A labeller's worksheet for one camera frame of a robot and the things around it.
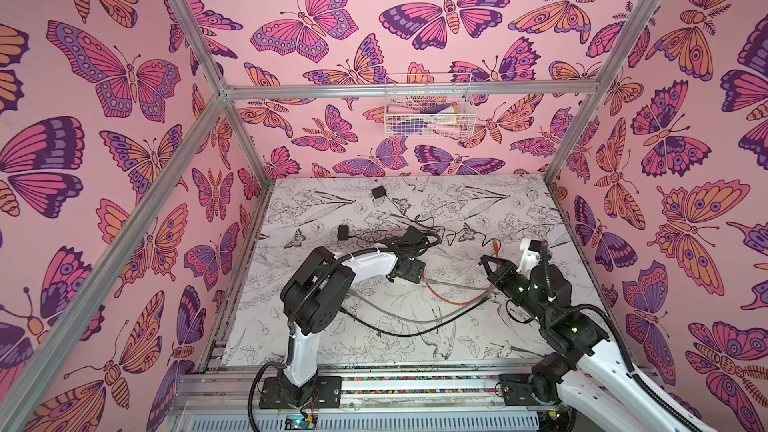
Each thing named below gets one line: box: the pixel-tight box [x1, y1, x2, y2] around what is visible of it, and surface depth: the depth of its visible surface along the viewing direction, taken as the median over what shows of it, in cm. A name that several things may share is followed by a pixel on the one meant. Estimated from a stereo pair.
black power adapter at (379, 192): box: [371, 186, 387, 199], surface depth 118 cm
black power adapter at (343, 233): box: [337, 225, 349, 241], surface depth 105 cm
